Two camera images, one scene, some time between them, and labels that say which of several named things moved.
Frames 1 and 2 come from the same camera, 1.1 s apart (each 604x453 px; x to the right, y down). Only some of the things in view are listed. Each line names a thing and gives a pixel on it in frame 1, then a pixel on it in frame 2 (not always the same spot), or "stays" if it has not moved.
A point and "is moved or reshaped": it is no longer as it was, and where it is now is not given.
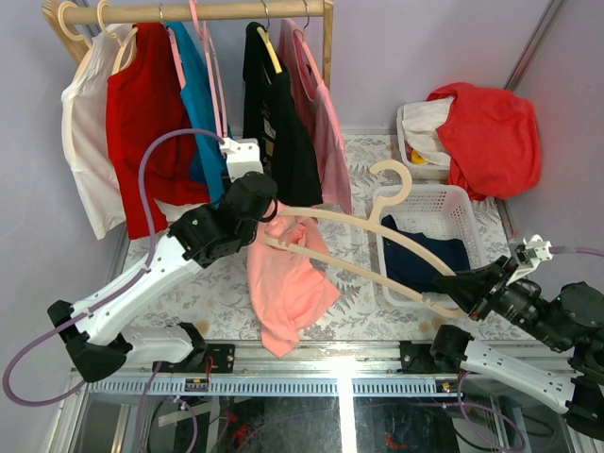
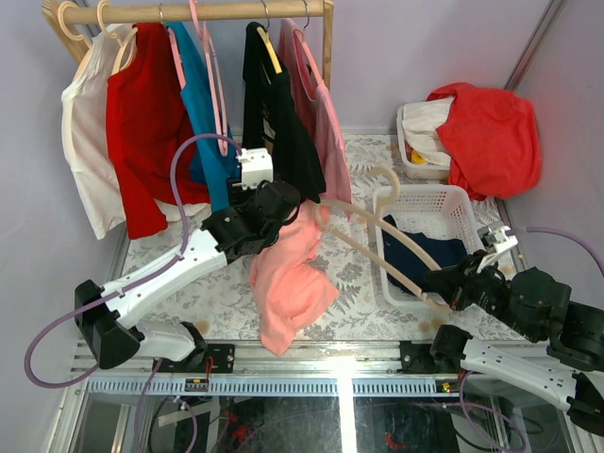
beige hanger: (375, 224) to (322, 213)
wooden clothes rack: (110, 12) stays
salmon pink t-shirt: (291, 293) is moved or reshaped
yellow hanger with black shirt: (264, 35) stays
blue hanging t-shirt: (209, 161) stays
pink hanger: (205, 27) stays
